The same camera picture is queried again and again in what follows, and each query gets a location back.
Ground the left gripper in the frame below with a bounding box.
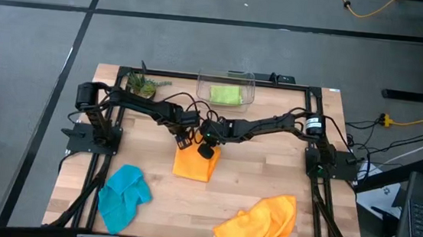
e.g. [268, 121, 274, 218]
[162, 106, 202, 152]

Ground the orange microfiber towel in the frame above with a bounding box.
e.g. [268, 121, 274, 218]
[171, 130, 223, 184]
[211, 189, 299, 237]

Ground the green microfiber towel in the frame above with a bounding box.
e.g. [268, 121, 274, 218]
[208, 83, 244, 106]

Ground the blue microfiber towel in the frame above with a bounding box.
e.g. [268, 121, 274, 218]
[94, 162, 156, 237]

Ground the clear plastic bin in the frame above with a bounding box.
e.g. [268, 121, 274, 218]
[194, 67, 258, 115]

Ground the potted succulent plant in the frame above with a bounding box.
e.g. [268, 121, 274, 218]
[125, 70, 174, 101]

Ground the white cardboard box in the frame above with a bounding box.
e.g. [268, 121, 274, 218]
[353, 161, 404, 220]

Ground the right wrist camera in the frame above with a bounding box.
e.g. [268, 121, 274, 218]
[197, 142, 217, 161]

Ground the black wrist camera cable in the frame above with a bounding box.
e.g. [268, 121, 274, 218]
[153, 89, 203, 123]

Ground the black aluminium table frame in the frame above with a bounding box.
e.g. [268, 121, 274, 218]
[40, 58, 376, 237]

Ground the yellow power cable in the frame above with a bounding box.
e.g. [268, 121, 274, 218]
[334, 0, 399, 21]
[377, 110, 423, 131]

